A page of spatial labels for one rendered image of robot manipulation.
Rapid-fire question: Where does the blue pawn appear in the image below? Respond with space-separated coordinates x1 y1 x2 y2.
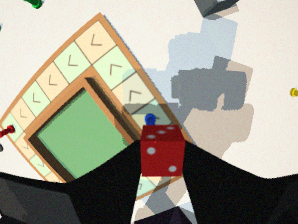
144 113 156 125

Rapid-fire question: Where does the red die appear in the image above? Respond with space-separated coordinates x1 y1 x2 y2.
141 125 186 177

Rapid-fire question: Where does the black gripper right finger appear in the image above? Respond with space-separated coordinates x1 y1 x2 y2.
182 141 298 224

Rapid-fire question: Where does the red pawn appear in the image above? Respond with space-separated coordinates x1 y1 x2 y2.
0 125 15 137

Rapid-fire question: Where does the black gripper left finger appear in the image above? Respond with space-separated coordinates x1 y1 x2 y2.
0 140 141 224

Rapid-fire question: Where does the green pawn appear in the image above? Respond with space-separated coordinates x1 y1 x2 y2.
24 0 41 10

